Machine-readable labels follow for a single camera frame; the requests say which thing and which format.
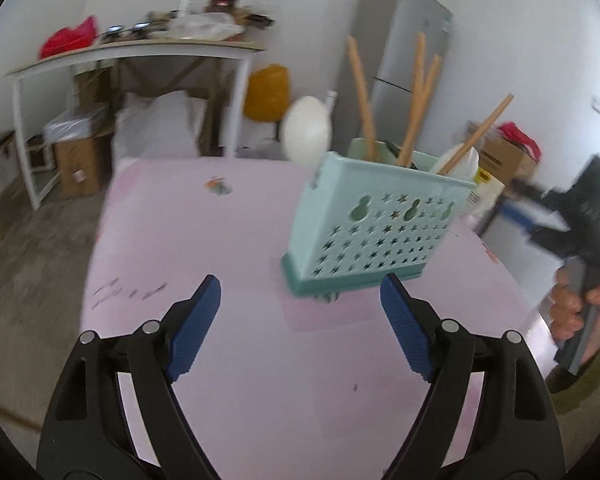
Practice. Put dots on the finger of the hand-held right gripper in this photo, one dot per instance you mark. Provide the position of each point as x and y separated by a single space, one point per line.
517 216
540 191

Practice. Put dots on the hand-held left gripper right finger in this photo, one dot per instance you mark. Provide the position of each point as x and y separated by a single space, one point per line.
405 330

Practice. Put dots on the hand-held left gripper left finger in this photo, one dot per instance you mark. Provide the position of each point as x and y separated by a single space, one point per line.
195 330

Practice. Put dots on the white ceramic spoon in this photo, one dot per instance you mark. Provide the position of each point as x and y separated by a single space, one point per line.
462 162

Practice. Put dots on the wooden chopstick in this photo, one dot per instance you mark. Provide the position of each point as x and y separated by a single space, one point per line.
362 100
480 130
430 80
414 100

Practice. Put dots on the teal star-cutout utensil holder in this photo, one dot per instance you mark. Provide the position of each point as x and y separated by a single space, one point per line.
370 220

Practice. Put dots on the beige plastic rice paddle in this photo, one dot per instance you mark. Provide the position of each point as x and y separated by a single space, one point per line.
305 130

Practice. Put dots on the person's right forearm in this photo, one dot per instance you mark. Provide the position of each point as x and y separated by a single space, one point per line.
587 385

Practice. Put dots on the person's right hand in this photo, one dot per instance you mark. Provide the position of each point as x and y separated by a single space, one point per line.
562 305

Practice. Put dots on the white and yellow rice bag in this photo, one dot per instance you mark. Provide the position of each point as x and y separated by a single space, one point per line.
487 190

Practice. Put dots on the large open cardboard box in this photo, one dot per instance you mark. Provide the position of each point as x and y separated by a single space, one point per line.
502 160

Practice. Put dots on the red bag on cardboard box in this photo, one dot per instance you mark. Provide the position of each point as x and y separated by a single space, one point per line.
520 137

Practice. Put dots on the pink balloon-print tablecloth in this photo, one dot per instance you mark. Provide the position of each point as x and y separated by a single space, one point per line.
230 270

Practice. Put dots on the small cardboard box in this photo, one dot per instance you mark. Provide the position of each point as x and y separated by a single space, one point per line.
80 170

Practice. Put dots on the silver refrigerator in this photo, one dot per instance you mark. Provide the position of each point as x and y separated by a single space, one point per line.
405 45

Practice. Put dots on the white sack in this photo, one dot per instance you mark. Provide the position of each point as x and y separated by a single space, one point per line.
155 125

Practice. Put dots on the grey plastic-wrapped box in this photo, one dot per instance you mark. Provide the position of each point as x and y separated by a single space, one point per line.
75 122

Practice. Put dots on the yellow plastic bag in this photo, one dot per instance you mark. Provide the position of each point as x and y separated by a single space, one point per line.
267 92

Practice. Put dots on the white side table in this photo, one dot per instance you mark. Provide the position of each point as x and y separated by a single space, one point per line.
130 52

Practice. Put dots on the white plastic bag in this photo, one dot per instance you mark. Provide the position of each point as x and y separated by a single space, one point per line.
202 26

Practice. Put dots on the red plastic bag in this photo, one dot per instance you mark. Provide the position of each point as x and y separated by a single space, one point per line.
67 37

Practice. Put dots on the cluttered cardboard box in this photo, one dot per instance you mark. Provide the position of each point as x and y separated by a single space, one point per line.
235 10

